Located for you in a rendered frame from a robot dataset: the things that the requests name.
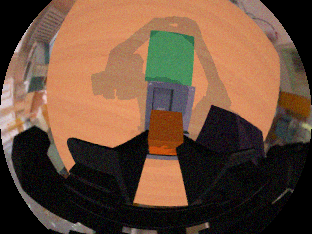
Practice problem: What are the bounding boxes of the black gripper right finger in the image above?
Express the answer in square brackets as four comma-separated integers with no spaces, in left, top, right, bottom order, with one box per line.
[176,134,257,206]

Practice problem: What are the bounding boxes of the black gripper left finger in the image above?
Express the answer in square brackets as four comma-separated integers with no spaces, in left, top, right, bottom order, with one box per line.
[67,130,149,205]

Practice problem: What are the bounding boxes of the orange l-shaped part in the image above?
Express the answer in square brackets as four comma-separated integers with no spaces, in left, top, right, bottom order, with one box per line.
[148,109,184,156]

